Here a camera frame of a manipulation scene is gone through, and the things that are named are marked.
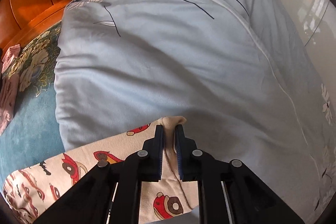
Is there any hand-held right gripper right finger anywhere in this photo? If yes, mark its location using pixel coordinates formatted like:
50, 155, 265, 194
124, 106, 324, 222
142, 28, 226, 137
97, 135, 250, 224
175, 124, 306, 224

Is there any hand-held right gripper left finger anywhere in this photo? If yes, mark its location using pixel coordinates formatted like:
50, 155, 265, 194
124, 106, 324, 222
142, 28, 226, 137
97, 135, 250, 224
34, 124, 165, 224

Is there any cream car-print garment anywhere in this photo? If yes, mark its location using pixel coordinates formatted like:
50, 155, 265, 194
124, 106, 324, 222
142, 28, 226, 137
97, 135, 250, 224
3, 116, 200, 224

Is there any light blue floral quilt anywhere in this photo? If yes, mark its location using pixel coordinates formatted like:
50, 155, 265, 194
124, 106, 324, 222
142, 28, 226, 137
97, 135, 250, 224
54, 0, 334, 218

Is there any blue floral bed sheet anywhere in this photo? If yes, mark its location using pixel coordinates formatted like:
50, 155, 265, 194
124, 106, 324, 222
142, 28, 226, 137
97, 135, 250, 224
0, 25, 66, 182

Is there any pink cloth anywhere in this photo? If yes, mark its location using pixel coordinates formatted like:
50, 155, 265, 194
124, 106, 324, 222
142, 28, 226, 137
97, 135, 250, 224
0, 44, 21, 135

